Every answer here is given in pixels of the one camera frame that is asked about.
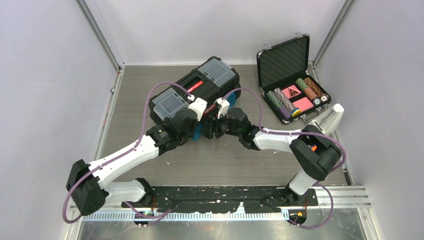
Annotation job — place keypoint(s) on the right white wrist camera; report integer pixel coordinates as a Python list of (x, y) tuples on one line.
[(222, 105)]

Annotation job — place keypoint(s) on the white stand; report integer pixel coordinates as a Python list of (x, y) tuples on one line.
[(328, 120)]

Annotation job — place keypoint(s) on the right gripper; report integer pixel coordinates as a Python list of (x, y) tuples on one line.
[(212, 127)]

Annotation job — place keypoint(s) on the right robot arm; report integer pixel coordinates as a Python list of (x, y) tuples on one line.
[(316, 152)]

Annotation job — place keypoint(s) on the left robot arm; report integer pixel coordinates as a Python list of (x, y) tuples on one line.
[(89, 184)]

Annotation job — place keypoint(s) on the black plastic toolbox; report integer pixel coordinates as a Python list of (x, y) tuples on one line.
[(211, 80)]

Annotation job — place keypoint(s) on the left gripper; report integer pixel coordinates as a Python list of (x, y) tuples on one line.
[(195, 124)]

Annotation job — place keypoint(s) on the black poker chip case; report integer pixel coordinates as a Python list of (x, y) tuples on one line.
[(286, 87)]

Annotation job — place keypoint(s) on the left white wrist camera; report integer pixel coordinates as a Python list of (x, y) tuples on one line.
[(198, 105)]

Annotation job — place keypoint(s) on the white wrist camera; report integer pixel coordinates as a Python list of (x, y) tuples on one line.
[(222, 105), (198, 105)]

